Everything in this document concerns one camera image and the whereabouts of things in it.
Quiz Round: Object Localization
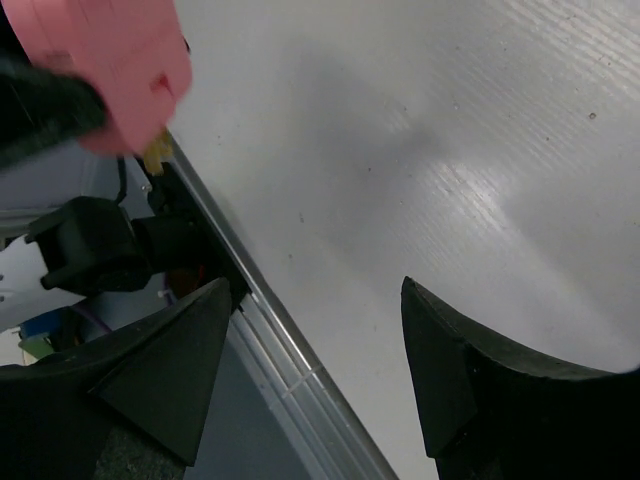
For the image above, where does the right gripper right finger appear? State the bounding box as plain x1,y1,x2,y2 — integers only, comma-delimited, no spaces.
401,278,639,479

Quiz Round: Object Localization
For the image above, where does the aluminium front rail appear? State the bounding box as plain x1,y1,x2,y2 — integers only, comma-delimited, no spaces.
127,148,396,479

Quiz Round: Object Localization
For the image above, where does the pink plug adapter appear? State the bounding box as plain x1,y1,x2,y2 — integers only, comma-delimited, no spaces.
1,0,192,175

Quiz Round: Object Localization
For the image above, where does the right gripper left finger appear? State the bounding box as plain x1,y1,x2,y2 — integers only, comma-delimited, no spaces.
1,279,232,479

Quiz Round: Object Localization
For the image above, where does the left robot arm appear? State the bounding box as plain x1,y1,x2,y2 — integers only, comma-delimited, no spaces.
1,53,152,329

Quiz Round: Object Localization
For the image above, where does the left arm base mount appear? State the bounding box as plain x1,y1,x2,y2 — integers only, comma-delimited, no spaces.
132,163,249,308

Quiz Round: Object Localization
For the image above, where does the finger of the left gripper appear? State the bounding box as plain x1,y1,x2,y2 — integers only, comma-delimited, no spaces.
1,51,107,170

